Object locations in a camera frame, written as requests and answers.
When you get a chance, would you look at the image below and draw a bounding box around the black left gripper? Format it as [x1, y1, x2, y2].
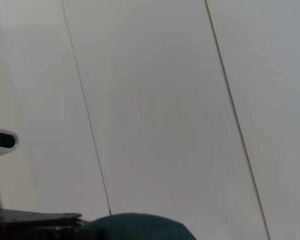
[0, 208, 88, 240]

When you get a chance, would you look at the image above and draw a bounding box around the dark teal insulated lunch bag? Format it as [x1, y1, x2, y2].
[84, 212, 198, 240]

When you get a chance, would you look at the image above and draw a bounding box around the white partition panel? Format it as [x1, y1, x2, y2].
[61, 0, 272, 240]
[0, 0, 113, 217]

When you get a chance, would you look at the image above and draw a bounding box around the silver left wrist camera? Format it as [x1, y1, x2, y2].
[0, 126, 20, 210]

